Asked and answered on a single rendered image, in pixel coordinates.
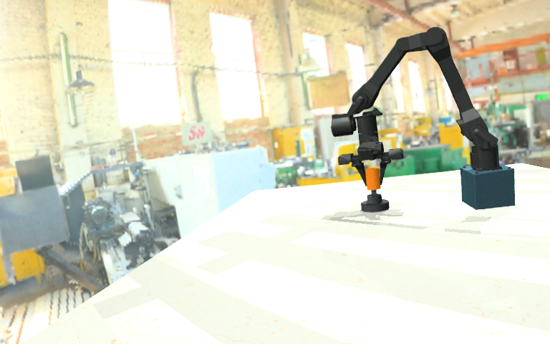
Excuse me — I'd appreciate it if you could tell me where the orange knob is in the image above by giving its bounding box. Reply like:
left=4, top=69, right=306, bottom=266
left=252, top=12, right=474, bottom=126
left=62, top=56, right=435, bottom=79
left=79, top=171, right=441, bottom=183
left=365, top=168, right=380, bottom=190

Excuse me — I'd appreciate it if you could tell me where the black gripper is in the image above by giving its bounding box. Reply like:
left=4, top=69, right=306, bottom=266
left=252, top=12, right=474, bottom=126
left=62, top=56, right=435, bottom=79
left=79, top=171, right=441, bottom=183
left=338, top=132, right=404, bottom=186

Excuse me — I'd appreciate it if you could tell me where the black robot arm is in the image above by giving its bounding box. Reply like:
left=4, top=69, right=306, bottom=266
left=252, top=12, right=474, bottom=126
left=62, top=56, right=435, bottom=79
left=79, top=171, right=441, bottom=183
left=331, top=27, right=501, bottom=171

